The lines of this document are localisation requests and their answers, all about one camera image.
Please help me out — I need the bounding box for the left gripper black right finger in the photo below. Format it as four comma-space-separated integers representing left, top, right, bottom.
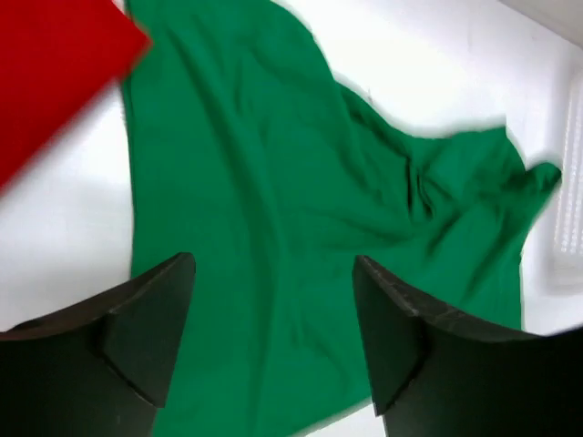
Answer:
353, 256, 582, 436

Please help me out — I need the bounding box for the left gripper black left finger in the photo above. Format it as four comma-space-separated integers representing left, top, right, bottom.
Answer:
1, 253, 196, 436

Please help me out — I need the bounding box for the green item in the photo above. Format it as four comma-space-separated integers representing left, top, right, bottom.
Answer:
123, 1, 560, 436

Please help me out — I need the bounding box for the red t shirt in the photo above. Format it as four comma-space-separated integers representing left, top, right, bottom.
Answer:
1, 0, 150, 186

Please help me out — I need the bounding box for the white plastic basket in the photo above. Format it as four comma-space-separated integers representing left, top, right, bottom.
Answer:
552, 73, 582, 289

